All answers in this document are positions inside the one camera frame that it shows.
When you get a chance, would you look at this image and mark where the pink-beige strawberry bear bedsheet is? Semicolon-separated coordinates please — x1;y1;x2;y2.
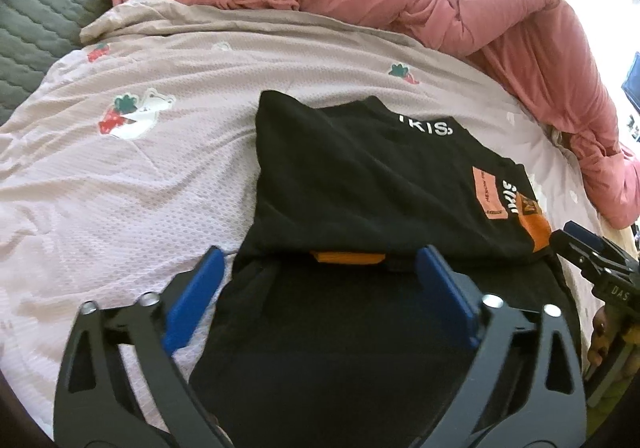
1;0;610;432

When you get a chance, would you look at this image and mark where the person's right hand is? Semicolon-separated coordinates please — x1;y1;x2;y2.
588;305;623;368

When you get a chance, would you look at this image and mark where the dark monitor screen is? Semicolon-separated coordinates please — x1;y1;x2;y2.
622;52;640;112

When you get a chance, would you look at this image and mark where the pink quilted comforter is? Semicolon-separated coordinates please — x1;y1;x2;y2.
108;0;640;232

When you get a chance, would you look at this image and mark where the black shirt with orange patches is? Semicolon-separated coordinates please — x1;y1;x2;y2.
190;90;580;447

